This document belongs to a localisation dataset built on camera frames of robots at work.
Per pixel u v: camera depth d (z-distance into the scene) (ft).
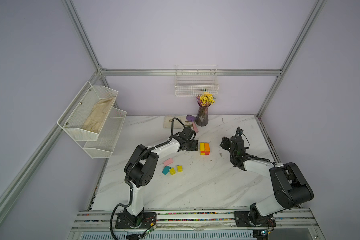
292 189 1.47
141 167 1.68
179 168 2.97
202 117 3.53
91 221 2.45
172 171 2.89
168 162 3.12
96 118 2.57
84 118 2.51
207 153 3.20
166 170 2.93
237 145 2.30
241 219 2.40
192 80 3.52
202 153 3.20
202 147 3.13
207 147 3.20
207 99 3.21
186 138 2.47
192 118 3.87
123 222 2.39
